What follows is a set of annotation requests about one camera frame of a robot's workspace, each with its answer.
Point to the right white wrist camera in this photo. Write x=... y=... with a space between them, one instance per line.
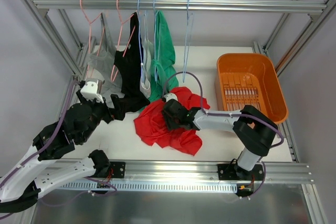
x=170 y=96

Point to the left aluminium frame post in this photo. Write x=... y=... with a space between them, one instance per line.
x=47 y=26

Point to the black tank top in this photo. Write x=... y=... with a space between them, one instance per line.
x=130 y=71

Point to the light blue hanger with white top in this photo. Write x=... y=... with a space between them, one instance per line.
x=141 y=50

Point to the front aluminium rail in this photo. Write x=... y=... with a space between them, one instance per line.
x=171 y=171

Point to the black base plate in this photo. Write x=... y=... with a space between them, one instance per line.
x=116 y=169
x=225 y=171

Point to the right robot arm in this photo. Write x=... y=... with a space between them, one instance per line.
x=257 y=132

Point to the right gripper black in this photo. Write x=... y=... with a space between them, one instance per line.
x=168 y=117

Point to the aluminium frame post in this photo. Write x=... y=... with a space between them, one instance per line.
x=47 y=26
x=291 y=35

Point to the grey tank top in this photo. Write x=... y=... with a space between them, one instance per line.
x=103 y=61

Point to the orange plastic basket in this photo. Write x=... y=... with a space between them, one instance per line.
x=249 y=79

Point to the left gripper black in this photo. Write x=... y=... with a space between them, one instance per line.
x=105 y=111

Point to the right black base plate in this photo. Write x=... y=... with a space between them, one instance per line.
x=225 y=171

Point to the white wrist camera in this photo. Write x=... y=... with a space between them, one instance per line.
x=170 y=96
x=91 y=90

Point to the red tank top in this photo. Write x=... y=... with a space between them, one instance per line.
x=151 y=129

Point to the white tank top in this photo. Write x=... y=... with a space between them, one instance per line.
x=147 y=57

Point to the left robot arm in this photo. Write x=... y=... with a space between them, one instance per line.
x=25 y=184

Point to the right aluminium frame post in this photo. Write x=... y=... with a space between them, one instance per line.
x=291 y=35

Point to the green tank top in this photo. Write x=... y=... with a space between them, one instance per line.
x=166 y=62

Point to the pink hanger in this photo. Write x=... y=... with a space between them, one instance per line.
x=115 y=69
x=90 y=22

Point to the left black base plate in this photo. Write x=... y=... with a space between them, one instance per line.
x=116 y=169

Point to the aluminium hanging rail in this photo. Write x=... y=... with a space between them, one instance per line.
x=284 y=7

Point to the pink hanger left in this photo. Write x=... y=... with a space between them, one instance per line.
x=90 y=22

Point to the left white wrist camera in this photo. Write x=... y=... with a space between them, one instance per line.
x=91 y=90

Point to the white slotted cable duct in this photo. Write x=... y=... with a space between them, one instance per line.
x=211 y=187

